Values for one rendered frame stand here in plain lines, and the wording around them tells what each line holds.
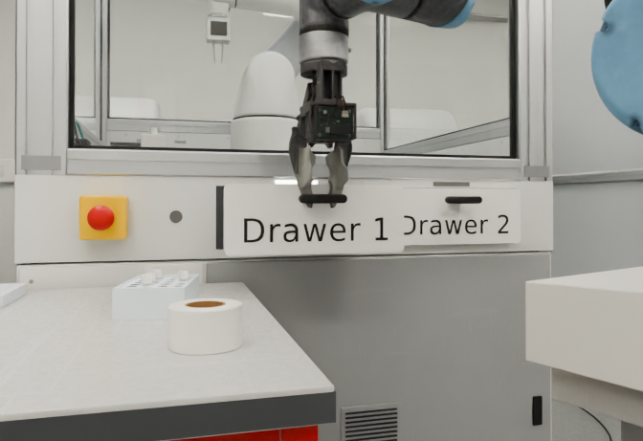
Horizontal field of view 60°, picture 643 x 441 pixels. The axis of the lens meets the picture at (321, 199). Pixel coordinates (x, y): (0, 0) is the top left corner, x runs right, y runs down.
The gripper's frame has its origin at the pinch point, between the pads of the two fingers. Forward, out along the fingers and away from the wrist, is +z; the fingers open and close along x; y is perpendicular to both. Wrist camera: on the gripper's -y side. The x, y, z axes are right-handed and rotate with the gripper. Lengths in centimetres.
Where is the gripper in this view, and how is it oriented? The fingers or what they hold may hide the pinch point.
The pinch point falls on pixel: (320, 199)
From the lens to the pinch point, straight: 86.0
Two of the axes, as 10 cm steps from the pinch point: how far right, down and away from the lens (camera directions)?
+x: 9.7, 0.0, 2.6
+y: 2.6, -0.1, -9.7
